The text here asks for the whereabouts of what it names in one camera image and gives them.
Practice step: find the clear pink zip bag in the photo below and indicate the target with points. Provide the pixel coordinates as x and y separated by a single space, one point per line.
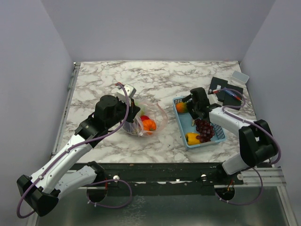
154 112

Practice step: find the red tomato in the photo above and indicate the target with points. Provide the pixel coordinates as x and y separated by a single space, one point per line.
144 117

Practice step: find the orange fruit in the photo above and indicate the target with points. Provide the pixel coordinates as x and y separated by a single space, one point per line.
181 107

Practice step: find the yellow bell pepper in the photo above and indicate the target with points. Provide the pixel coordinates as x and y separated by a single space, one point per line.
192 139

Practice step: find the clear plastic lid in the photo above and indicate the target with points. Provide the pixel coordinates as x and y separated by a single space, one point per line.
240 77

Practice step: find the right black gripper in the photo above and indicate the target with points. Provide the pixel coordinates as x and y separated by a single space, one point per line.
194 114

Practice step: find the red grape bunch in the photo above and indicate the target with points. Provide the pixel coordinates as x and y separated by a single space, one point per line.
205 130

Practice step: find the blue red screwdriver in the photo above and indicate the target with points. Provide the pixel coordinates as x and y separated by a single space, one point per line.
234 94

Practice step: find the light blue plastic basket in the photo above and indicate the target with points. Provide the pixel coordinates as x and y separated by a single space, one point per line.
184 121

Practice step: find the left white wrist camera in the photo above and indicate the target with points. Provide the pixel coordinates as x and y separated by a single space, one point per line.
125 93

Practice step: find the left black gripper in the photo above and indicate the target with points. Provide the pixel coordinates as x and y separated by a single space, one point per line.
133 109

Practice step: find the green cabbage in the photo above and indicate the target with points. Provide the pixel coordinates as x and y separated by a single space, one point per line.
143 109

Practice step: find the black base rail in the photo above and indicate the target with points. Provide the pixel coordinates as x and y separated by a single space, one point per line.
162 179

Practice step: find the orange mini pumpkin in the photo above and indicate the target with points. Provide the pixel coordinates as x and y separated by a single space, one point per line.
149 125

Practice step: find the aluminium side rail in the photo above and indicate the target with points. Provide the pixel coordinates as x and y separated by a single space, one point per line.
70 89

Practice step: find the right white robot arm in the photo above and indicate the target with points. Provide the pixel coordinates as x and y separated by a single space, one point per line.
256 143

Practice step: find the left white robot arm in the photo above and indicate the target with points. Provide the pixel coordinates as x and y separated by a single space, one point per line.
44 188

